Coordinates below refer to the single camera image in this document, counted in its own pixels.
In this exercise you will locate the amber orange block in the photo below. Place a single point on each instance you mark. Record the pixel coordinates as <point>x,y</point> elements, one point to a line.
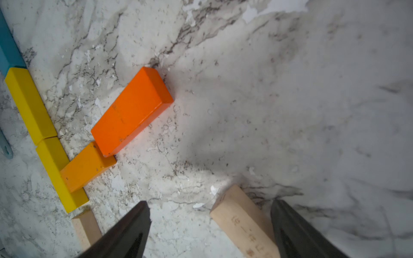
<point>85,167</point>

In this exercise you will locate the natural wood printed block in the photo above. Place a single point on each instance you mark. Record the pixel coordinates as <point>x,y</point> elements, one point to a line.
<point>245,224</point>

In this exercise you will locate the teal cleaning brush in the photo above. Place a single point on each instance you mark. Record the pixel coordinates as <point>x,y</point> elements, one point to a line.
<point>5,146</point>

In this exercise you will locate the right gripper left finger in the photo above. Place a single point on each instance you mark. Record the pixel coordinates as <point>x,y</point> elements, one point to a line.
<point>126,239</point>

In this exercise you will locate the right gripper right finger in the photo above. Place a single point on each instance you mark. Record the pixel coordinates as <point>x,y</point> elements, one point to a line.
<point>296,238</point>

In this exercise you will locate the red orange block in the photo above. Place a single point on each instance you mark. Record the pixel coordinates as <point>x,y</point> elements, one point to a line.
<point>139,104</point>

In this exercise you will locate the teal block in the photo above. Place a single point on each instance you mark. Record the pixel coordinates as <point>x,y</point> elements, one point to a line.
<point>10,54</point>

